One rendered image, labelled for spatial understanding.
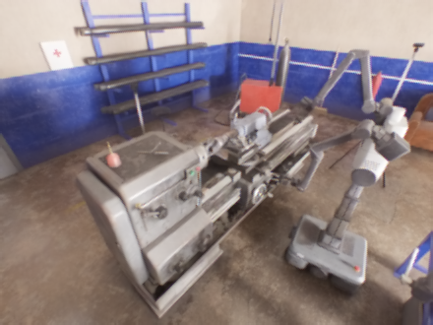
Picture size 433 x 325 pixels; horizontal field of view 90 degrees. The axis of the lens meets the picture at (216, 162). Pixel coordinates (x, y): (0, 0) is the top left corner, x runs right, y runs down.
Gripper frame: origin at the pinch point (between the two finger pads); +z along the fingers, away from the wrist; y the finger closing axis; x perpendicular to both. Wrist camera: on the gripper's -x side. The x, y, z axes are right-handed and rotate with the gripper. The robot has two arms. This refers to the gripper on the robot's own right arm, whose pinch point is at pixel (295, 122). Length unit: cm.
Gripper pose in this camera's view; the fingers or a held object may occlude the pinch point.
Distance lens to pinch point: 208.7
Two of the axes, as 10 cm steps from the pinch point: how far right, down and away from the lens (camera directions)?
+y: -5.3, 4.9, -6.9
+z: -4.2, 5.5, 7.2
